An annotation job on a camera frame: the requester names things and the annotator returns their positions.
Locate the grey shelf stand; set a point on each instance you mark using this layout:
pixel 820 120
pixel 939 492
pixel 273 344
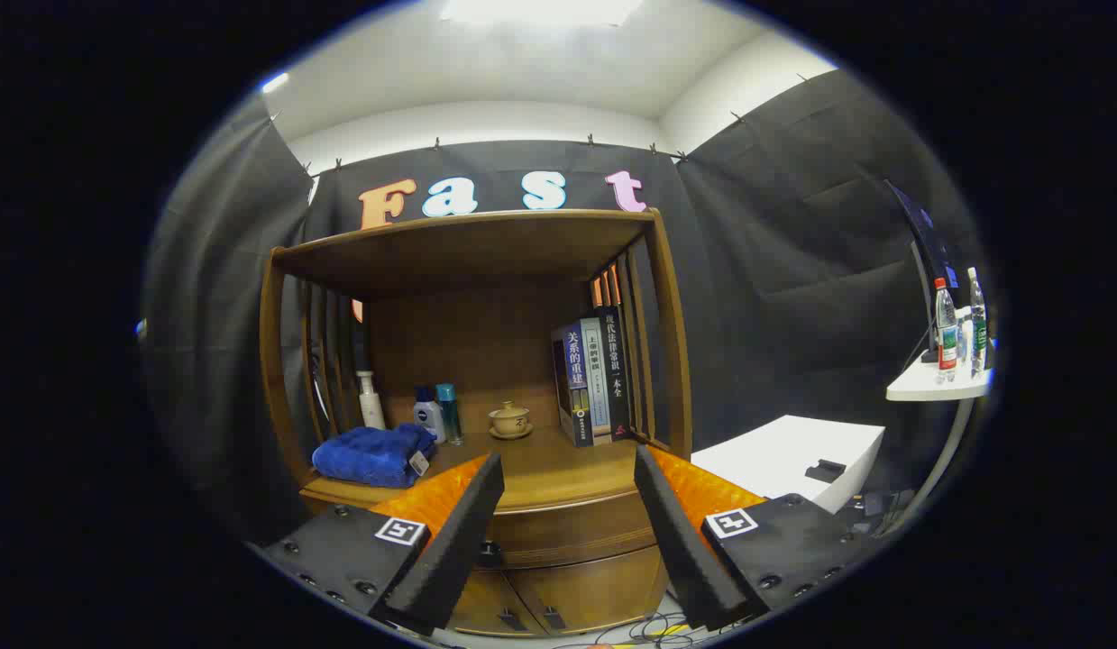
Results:
pixel 941 460

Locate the wooden cabinet door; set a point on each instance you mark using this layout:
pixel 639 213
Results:
pixel 486 604
pixel 594 590

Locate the ceiling light panel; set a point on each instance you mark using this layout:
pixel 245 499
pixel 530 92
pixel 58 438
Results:
pixel 540 9

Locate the white side shelf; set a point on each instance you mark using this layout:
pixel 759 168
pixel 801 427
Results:
pixel 932 386

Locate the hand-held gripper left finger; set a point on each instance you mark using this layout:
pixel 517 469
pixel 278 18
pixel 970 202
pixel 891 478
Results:
pixel 450 550

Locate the blue folded towel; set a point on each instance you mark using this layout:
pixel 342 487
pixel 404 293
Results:
pixel 369 455

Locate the beige lidded tea cup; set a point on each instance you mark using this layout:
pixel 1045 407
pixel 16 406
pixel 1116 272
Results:
pixel 509 420

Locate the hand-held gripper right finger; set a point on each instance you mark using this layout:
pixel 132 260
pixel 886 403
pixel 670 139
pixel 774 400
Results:
pixel 684 541

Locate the blue spine book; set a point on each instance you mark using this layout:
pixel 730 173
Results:
pixel 572 379

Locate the clear bottle teal cap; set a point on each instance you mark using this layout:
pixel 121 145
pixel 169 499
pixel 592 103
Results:
pixel 450 415

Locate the red label water bottle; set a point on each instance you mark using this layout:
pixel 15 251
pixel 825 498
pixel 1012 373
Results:
pixel 947 333

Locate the white bottle dark blue cap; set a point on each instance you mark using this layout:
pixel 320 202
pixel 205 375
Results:
pixel 428 419

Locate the dark monitor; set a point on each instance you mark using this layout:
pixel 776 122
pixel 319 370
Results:
pixel 923 230

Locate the white pump bottle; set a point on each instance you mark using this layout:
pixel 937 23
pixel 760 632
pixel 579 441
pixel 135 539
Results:
pixel 371 410

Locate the wooden countertop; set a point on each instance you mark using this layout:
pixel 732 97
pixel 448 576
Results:
pixel 558 469

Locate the black drawer knob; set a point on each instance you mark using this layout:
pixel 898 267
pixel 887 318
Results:
pixel 491 552

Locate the light grey spine book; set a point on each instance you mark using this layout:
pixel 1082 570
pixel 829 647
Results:
pixel 598 388

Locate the green label water bottle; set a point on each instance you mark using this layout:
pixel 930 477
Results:
pixel 977 329

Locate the wooden drawer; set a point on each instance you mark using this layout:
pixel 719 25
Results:
pixel 576 532

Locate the wooden cabinet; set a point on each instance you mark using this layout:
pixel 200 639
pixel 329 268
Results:
pixel 486 248

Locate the black block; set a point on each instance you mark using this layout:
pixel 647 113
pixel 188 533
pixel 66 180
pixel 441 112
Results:
pixel 825 470

